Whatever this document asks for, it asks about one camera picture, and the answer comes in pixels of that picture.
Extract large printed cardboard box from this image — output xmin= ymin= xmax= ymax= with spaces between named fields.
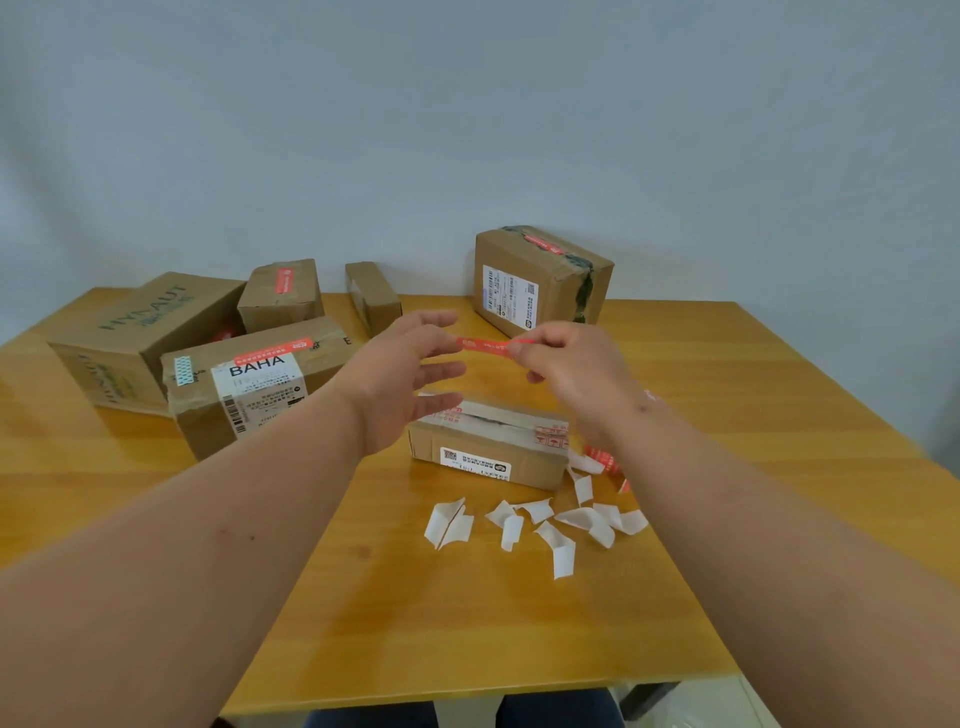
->
xmin=48 ymin=271 xmax=249 ymax=418

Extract pile of white paper scraps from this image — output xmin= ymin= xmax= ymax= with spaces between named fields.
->
xmin=423 ymin=450 xmax=651 ymax=582

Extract person's left hand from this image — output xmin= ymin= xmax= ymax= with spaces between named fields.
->
xmin=330 ymin=309 xmax=468 ymax=456

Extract person's right hand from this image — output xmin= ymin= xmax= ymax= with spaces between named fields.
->
xmin=507 ymin=321 xmax=663 ymax=453

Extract small box with red label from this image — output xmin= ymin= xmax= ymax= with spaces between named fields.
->
xmin=237 ymin=258 xmax=326 ymax=336

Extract narrow small cardboard box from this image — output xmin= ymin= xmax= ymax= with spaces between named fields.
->
xmin=344 ymin=261 xmax=404 ymax=339

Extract cardboard box with white label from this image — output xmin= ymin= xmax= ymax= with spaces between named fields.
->
xmin=161 ymin=315 xmax=363 ymax=462

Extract red tape strip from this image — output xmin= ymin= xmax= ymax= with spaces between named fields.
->
xmin=457 ymin=336 xmax=538 ymax=357

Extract cardboard box with green tape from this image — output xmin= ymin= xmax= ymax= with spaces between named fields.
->
xmin=473 ymin=225 xmax=615 ymax=341

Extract crumpled red tape scrap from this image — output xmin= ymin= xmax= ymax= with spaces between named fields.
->
xmin=583 ymin=445 xmax=633 ymax=496

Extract person's left forearm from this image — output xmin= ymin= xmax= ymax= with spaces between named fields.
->
xmin=0 ymin=382 xmax=372 ymax=728

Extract black table leg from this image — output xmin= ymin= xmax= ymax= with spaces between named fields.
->
xmin=618 ymin=680 xmax=682 ymax=723

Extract low flat cardboard box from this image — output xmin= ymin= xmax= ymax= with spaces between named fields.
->
xmin=407 ymin=391 xmax=573 ymax=493

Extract person's right forearm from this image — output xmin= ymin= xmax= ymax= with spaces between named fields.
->
xmin=598 ymin=401 xmax=960 ymax=728

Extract person's dark trouser legs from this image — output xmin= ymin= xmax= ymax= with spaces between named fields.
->
xmin=303 ymin=687 xmax=627 ymax=728

